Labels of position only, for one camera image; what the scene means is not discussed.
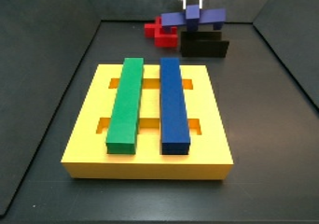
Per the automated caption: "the red interlocking block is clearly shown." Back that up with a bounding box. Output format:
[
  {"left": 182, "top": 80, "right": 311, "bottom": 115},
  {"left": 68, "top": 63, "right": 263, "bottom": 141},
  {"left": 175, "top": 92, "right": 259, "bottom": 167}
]
[{"left": 143, "top": 17, "right": 179, "bottom": 48}]

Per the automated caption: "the black angle fixture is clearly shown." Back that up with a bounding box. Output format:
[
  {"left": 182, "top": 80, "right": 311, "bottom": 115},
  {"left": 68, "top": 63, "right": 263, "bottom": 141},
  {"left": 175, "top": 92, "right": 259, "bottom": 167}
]
[{"left": 180, "top": 31, "right": 230, "bottom": 58}]

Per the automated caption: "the blue bar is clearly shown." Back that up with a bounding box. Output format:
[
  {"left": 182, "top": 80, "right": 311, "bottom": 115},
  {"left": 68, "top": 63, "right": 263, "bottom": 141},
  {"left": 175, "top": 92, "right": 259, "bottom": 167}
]
[{"left": 159, "top": 58, "right": 191, "bottom": 155}]

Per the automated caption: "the yellow slotted board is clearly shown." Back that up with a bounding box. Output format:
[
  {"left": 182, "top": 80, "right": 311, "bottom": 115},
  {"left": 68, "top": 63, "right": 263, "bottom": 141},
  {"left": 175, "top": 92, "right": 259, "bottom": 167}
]
[{"left": 62, "top": 64, "right": 234, "bottom": 180}]

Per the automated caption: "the purple interlocking block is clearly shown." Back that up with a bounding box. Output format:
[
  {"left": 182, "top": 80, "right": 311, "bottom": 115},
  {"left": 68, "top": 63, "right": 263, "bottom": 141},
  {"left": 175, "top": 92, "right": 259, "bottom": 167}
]
[{"left": 160, "top": 5, "right": 226, "bottom": 32}]

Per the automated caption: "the green bar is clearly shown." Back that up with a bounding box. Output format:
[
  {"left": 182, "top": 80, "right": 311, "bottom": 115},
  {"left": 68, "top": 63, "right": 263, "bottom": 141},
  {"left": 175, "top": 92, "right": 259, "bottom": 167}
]
[{"left": 106, "top": 58, "right": 143, "bottom": 155}]

